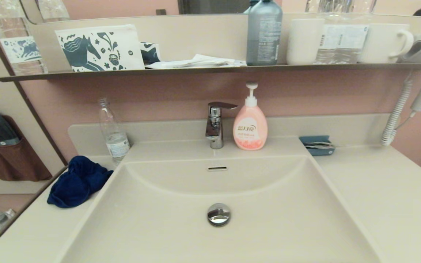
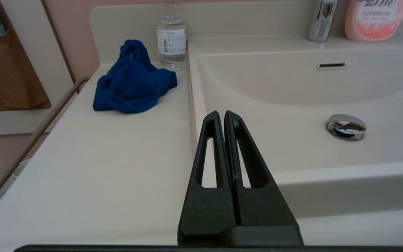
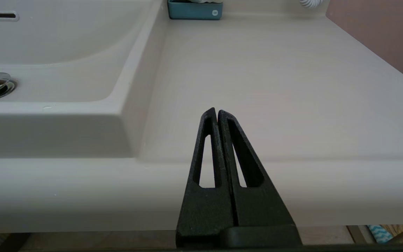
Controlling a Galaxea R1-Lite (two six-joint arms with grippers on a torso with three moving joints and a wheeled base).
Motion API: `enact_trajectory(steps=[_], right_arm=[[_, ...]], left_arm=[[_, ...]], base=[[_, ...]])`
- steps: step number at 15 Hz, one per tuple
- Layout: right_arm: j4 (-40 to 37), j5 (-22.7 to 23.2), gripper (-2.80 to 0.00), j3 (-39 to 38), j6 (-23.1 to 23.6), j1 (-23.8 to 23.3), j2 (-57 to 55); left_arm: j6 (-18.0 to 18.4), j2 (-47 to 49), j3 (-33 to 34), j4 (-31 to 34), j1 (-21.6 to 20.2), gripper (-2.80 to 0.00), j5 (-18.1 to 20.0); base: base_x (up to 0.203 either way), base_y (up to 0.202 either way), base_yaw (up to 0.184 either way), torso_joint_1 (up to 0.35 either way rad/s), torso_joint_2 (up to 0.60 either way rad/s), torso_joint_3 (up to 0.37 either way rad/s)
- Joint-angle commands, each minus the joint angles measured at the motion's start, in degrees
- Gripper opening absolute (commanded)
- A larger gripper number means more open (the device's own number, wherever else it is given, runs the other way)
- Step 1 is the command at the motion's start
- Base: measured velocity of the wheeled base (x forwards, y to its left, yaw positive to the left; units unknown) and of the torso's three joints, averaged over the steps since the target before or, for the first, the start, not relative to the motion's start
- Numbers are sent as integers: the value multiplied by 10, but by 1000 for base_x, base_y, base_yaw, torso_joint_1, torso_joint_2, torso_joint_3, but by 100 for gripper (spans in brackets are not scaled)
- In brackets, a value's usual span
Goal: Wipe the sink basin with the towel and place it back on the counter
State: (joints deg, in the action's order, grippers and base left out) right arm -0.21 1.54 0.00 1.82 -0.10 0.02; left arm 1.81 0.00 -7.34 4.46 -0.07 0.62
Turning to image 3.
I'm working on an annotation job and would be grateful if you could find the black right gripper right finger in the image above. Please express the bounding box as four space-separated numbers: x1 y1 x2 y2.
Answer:
218 110 297 227

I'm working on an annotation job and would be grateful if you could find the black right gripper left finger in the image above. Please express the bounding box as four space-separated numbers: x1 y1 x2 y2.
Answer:
176 107 238 245

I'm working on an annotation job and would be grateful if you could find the white coiled dryer cord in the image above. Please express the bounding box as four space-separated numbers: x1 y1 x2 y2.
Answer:
299 0 327 8

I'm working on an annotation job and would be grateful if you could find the beige wash basin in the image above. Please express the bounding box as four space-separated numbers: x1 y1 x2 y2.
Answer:
0 0 169 159

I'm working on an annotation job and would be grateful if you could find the teal striped cloth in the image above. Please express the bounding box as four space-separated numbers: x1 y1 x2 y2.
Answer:
367 225 394 244

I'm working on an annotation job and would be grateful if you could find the blue small package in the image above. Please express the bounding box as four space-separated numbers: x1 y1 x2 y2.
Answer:
168 0 224 20

